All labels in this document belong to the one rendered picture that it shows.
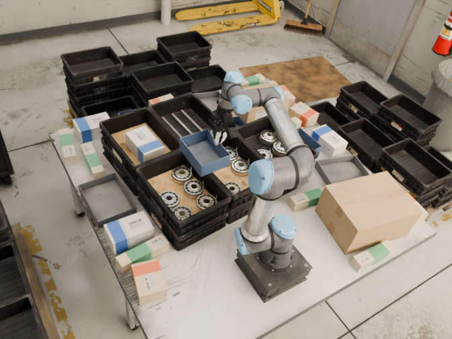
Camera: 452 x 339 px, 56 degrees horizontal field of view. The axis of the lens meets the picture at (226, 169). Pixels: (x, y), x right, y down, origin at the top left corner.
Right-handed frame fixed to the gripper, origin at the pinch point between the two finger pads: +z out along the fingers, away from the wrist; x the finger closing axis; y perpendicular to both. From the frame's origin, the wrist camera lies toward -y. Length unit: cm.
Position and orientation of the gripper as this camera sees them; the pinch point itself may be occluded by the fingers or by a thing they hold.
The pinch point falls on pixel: (218, 144)
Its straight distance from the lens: 195.2
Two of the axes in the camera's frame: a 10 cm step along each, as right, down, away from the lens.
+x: -8.4, 1.8, -5.2
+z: -2.3, 7.3, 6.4
